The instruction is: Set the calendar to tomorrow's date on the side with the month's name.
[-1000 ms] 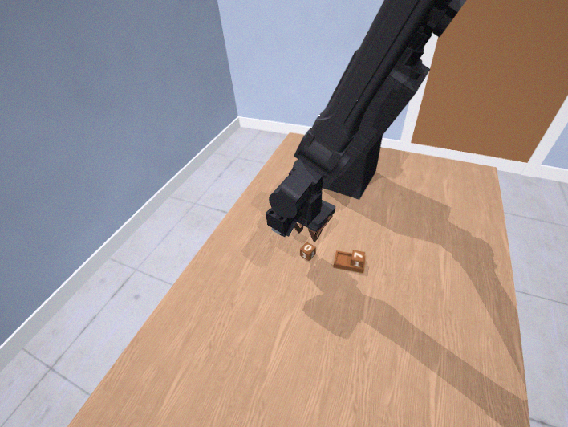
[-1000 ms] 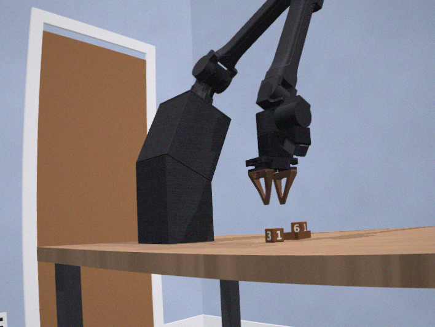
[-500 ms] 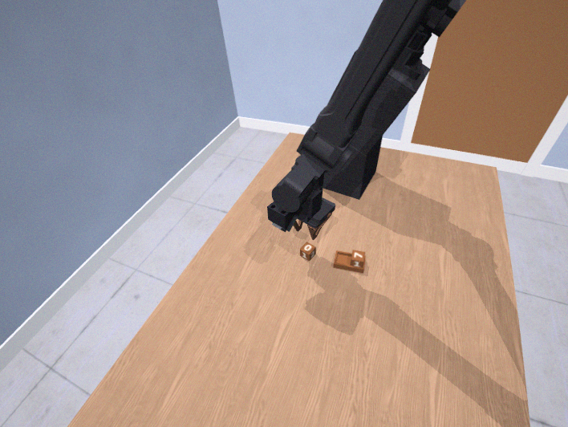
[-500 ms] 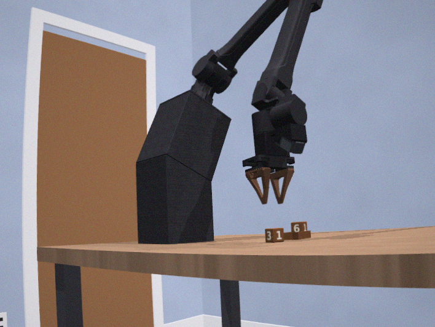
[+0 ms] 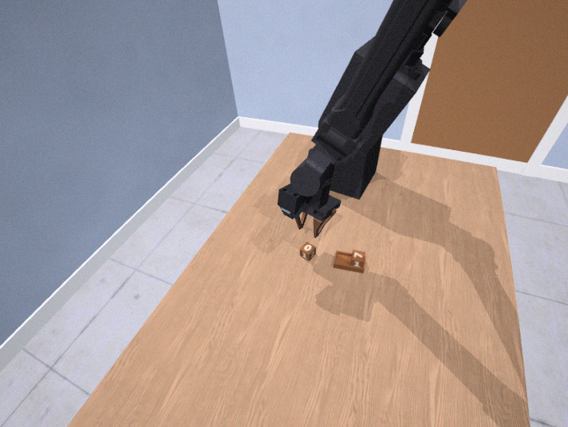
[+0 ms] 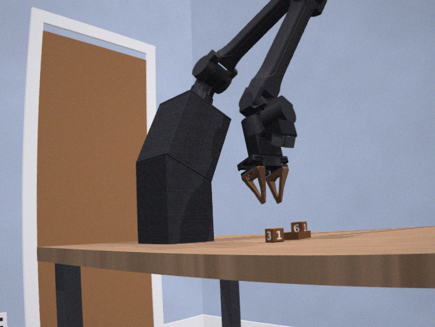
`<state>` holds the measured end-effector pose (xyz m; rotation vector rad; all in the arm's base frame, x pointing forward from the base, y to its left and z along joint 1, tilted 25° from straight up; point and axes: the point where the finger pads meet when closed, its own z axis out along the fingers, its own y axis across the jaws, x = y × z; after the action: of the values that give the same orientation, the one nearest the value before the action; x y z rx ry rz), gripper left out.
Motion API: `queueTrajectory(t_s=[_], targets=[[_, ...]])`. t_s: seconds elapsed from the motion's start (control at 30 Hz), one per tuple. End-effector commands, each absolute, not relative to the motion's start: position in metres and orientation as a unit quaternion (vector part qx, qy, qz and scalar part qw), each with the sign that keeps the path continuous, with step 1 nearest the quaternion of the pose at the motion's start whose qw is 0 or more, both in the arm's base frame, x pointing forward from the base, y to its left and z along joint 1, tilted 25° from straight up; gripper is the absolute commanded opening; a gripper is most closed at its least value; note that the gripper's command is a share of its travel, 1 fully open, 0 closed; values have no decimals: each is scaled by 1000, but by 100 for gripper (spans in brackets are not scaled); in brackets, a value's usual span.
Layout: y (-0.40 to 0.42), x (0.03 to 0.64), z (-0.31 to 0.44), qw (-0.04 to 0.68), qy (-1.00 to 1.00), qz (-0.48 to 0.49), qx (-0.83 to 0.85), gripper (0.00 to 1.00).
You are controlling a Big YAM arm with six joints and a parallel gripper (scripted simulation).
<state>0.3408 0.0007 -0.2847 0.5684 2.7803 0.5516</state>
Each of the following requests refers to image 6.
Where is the brown wooden tray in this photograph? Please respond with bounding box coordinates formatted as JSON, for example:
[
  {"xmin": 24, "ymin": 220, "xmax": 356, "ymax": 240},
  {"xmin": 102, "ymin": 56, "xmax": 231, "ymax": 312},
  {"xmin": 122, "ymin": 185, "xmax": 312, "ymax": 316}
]
[{"xmin": 284, "ymin": 230, "xmax": 311, "ymax": 240}]

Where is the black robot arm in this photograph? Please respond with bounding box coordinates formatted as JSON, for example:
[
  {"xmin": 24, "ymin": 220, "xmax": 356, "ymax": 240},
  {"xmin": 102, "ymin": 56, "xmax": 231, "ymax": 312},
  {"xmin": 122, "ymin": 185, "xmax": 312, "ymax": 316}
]
[{"xmin": 191, "ymin": 0, "xmax": 327, "ymax": 156}]

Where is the brown wooden number cube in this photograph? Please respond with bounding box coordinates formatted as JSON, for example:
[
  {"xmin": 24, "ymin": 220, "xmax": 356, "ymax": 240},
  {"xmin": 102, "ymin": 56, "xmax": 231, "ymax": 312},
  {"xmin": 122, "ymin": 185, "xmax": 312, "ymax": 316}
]
[
  {"xmin": 291, "ymin": 221, "xmax": 307, "ymax": 232},
  {"xmin": 265, "ymin": 228, "xmax": 284, "ymax": 243}
]

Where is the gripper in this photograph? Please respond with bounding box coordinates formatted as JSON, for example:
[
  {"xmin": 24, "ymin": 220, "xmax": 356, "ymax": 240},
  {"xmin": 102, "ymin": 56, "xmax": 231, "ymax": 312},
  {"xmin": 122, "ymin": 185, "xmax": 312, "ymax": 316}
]
[{"xmin": 237, "ymin": 140, "xmax": 289, "ymax": 204}]

